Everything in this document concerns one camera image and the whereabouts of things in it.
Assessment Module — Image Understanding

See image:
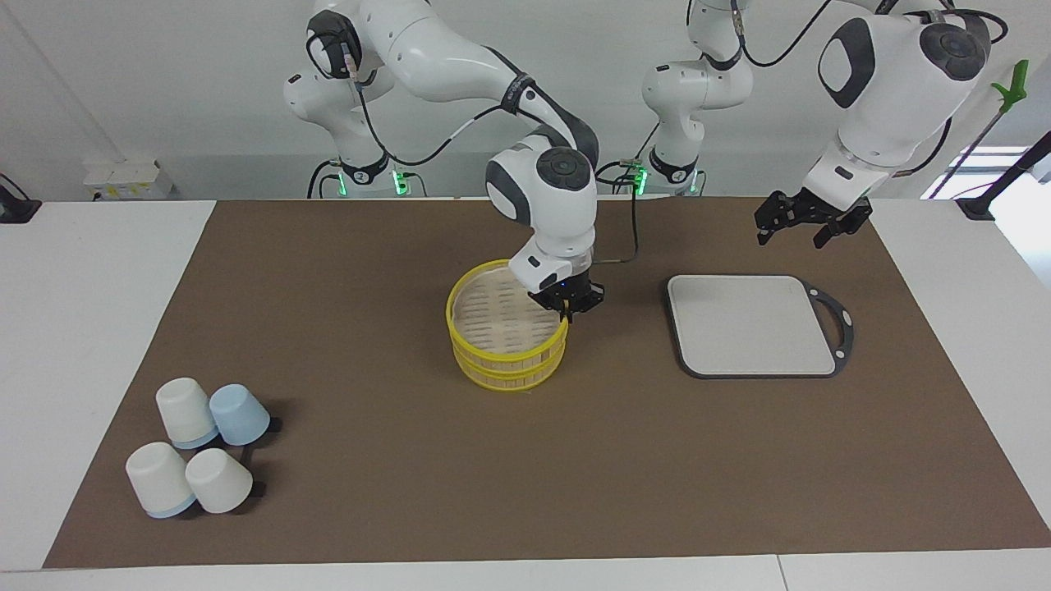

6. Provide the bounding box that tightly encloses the green plastic clip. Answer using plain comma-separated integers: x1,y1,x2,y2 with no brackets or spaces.
990,59,1030,114

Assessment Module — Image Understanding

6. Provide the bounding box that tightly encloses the black table clamp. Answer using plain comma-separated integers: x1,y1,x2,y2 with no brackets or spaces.
0,172,43,225

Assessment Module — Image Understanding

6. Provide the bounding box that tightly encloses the brown table mat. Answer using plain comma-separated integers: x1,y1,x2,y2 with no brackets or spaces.
43,197,1051,570

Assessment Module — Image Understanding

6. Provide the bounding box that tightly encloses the white bottle top right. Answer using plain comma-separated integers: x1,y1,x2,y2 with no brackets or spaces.
125,442,197,520

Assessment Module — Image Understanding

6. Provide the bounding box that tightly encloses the light blue bottle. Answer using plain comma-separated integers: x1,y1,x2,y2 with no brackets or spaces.
209,383,271,447

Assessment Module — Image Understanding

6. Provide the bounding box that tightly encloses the white cutting board grey rim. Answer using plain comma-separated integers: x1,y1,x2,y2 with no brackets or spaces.
665,273,856,380

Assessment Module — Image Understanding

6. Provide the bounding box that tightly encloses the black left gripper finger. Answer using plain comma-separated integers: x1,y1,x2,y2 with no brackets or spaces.
812,215,863,249
755,205,793,246

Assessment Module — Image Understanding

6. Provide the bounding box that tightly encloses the black stand pole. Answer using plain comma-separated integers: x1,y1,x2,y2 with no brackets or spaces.
956,129,1051,222

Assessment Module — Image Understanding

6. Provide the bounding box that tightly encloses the white socket box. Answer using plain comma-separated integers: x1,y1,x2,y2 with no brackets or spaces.
82,158,176,201

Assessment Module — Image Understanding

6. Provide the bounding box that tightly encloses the white bottle top left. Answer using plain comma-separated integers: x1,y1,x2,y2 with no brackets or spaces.
185,447,255,515

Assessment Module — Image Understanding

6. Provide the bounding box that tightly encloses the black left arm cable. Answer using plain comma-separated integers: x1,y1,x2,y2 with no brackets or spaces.
729,0,1012,177

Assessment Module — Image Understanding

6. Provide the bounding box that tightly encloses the yellow slatted bamboo steamer basket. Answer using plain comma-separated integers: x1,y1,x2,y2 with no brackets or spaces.
452,341,568,393

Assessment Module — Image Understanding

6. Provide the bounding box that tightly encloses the white bottle bottom right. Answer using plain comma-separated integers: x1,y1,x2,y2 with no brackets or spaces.
155,377,220,451

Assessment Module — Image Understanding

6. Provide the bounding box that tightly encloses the black velcro strap right elbow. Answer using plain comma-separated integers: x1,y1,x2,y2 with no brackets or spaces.
500,72,539,117

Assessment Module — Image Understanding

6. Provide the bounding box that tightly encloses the white bottle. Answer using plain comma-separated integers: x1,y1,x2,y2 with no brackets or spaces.
125,442,197,520
185,447,255,515
155,377,220,451

